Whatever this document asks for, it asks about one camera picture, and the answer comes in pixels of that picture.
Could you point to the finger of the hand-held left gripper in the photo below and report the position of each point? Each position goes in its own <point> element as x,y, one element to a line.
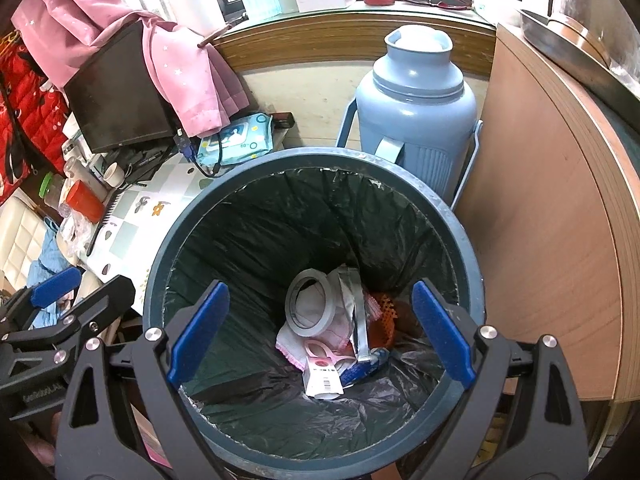
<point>55,286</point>
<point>107,300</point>

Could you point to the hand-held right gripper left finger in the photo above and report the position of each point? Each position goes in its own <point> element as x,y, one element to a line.
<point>197,332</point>

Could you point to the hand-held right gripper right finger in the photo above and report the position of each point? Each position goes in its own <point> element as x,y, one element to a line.
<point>442,332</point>

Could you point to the silver foil wrapper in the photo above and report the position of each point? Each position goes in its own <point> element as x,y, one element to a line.
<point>357,310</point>

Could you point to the blue snack packet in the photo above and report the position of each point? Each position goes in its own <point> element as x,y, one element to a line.
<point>362,370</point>

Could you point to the pink scissors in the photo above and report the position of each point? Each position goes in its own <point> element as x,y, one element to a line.
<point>320,355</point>

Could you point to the small white box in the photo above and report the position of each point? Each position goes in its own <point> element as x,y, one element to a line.
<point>322,385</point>

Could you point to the blue-grey trash bin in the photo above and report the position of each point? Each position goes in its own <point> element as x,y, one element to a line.
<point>320,155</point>

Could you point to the light blue garment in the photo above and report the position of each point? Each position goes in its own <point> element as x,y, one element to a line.
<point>45,260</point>

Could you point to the cream office chair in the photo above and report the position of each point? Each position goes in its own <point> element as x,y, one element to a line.
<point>20,235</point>

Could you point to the red cup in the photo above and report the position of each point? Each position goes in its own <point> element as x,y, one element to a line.
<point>85,202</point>

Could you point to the green lidded jar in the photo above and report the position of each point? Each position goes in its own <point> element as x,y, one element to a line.
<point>49,187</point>

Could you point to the desk with green checkered cloth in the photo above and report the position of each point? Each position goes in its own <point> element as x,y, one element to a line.
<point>145,195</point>

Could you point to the black bin liner bag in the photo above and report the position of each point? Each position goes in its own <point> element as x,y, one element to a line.
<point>260,240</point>

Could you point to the small white cup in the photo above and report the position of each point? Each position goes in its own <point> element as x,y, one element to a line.
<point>114,174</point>

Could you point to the wooden cabinet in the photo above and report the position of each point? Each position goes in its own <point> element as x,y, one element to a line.
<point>550,210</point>

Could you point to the red jacket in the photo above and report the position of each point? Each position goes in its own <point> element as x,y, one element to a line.
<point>30,110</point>

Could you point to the black monitor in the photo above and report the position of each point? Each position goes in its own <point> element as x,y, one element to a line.
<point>120,95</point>

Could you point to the blue wet wipes pack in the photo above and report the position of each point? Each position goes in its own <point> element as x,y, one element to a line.
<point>240,135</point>

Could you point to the blue thermos flask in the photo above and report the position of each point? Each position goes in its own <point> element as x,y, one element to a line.
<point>415,105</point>

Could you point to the pink curtain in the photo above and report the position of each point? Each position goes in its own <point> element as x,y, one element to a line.
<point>175,70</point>

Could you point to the steel pan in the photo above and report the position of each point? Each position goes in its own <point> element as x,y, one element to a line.
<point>540,27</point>

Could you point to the large steel basin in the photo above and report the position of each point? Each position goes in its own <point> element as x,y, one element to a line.
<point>600,10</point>

